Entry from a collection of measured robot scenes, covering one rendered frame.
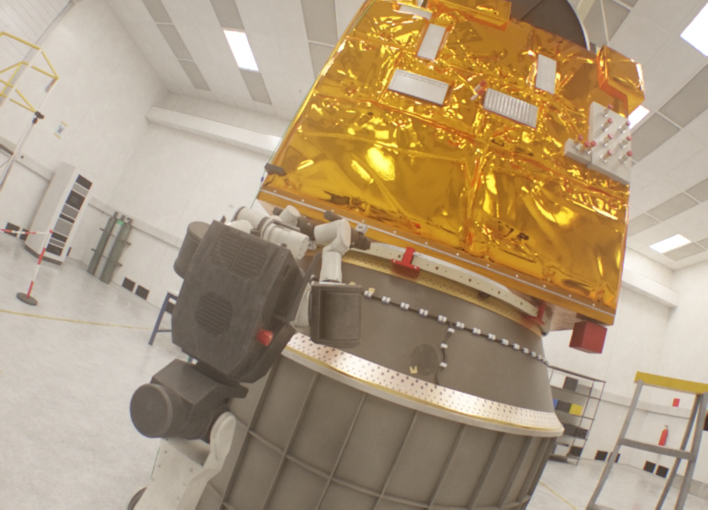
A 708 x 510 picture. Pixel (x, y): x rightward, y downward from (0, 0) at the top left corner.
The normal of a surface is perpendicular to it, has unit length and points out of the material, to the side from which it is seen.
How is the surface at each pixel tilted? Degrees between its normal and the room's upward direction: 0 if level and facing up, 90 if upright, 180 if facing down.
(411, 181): 87
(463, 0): 95
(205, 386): 37
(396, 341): 62
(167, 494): 76
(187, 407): 81
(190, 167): 90
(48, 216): 90
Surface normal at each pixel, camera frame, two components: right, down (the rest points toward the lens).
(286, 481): -0.33, -0.34
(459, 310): 0.22, -0.62
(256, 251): -0.02, -0.40
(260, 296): -0.11, -0.16
